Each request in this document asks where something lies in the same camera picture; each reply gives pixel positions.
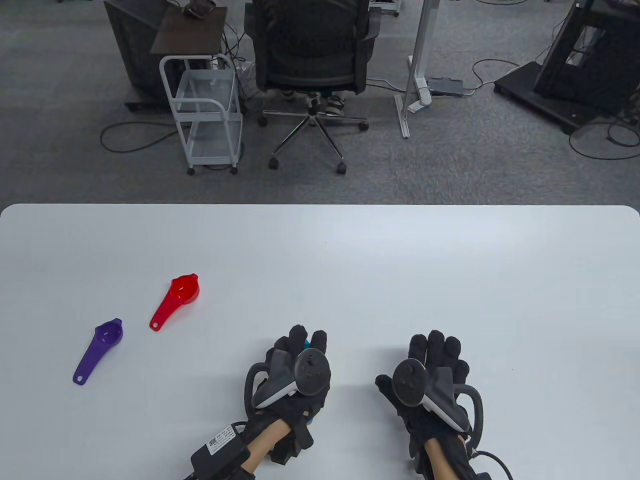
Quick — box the person's right hand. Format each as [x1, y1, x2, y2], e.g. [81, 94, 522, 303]
[375, 330, 483, 473]

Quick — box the person's left hand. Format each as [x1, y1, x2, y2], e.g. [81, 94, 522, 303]
[248, 325, 332, 466]

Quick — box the light blue plastic measuring cup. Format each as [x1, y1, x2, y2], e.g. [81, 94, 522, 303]
[303, 338, 317, 426]

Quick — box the red plastic measuring cup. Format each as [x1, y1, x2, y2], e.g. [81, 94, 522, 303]
[149, 273, 200, 332]

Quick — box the purple plastic measuring cup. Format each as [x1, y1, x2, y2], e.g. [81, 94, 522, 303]
[72, 318, 124, 386]

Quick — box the person's right forearm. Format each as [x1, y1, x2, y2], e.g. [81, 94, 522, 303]
[420, 435, 477, 480]

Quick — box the person's left forearm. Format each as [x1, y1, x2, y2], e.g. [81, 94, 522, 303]
[242, 419, 293, 475]

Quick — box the grey left hand controller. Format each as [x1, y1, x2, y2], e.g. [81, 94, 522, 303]
[244, 348, 332, 413]

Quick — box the grey hand controller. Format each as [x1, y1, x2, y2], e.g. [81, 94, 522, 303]
[392, 359, 484, 446]
[244, 348, 332, 413]

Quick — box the grey right hand controller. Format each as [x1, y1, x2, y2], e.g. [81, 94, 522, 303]
[392, 359, 484, 446]

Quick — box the black left wrist sensor box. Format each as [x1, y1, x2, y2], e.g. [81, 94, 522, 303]
[190, 424, 252, 480]

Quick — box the black power adapter box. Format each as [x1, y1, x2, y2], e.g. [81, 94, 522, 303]
[428, 76, 466, 97]

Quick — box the white rolling cart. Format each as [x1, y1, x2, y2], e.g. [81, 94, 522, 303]
[159, 53, 245, 176]

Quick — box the black mesh office chair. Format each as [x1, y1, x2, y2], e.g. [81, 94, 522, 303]
[243, 0, 383, 175]

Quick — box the white metal desk leg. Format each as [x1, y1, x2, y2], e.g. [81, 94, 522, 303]
[395, 0, 441, 139]

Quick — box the black equipment stand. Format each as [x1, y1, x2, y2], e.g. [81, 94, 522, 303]
[493, 0, 640, 136]

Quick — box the brown side table top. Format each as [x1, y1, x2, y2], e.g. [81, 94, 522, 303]
[150, 6, 228, 56]

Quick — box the black cabinet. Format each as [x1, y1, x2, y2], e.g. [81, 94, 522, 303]
[103, 0, 173, 112]

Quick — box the dark object on side table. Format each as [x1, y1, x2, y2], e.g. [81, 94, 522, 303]
[182, 0, 217, 20]

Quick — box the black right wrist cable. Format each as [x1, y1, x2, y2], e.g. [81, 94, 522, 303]
[467, 450, 515, 480]

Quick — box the black coiled floor cable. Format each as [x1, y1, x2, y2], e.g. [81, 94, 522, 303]
[569, 116, 640, 161]

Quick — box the black looped floor cable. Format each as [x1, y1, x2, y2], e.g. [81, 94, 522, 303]
[100, 121, 179, 154]

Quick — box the thin black adapter cable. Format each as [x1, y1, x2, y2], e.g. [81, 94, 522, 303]
[462, 59, 522, 96]

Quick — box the black cable bundle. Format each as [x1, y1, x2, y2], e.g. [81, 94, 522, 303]
[219, 20, 257, 112]

